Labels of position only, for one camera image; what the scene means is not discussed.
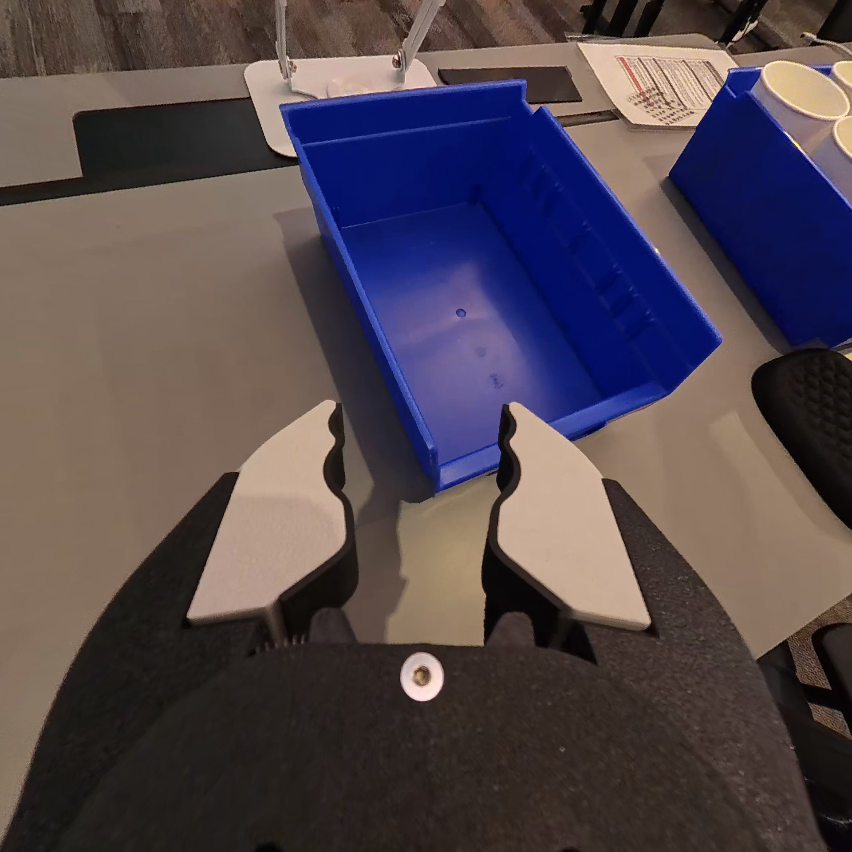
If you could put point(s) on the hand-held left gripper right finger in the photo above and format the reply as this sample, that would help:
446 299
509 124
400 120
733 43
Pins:
566 532

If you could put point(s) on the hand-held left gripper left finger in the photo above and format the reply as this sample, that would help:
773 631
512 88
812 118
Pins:
279 532

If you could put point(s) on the blue plastic bin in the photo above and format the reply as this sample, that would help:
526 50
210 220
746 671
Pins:
745 199
452 286

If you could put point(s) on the black quilted mouse pad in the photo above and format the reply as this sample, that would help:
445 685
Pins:
812 426

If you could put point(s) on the black flat plate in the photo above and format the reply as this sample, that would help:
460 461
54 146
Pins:
506 83
166 140

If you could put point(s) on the laminated instruction sheet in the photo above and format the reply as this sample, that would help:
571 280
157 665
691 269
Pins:
665 80

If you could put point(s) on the instruction sheet on stand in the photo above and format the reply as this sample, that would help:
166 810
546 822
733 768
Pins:
285 46

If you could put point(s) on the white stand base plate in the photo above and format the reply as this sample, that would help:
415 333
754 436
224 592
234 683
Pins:
266 100

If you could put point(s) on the black metal stand frame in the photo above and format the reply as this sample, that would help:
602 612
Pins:
665 16

